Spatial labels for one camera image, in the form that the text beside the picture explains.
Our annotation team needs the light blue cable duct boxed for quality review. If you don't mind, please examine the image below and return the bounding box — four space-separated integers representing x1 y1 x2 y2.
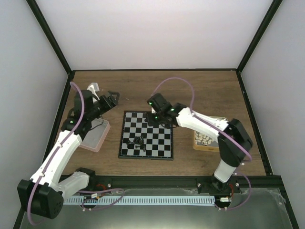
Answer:
63 196 215 206

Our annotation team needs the pile of black chess pieces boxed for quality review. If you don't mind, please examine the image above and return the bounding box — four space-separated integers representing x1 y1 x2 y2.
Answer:
127 136 146 152

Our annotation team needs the black and white chessboard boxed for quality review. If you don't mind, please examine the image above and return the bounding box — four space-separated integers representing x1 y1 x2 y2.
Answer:
118 111 173 160

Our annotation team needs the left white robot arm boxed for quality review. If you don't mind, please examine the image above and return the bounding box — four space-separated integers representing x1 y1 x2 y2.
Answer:
17 88 120 219

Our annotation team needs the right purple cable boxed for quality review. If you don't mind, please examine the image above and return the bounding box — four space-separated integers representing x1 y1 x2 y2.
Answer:
152 76 253 210

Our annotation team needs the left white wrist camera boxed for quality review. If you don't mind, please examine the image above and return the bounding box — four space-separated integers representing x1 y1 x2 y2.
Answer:
87 83 100 100

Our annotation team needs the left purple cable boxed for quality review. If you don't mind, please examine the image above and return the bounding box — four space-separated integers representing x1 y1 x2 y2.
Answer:
27 81 85 226

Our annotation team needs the pink plastic tray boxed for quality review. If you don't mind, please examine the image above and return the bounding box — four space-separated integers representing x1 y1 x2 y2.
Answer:
80 118 111 152

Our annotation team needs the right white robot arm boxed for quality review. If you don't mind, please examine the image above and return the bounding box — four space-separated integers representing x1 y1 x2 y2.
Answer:
147 93 253 192

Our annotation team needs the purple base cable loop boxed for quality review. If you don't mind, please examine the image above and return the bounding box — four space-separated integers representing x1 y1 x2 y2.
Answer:
76 188 125 212

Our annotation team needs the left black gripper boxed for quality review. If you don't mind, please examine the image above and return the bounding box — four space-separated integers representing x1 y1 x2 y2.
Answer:
88 92 121 121

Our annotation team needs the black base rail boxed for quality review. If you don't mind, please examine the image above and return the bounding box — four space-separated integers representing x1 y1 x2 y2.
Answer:
89 175 284 194

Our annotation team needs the black aluminium frame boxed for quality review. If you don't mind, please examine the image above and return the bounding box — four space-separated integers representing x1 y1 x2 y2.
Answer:
11 0 301 229

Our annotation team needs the pile of white chess pieces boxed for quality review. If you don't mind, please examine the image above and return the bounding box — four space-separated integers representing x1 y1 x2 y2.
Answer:
194 131 213 146

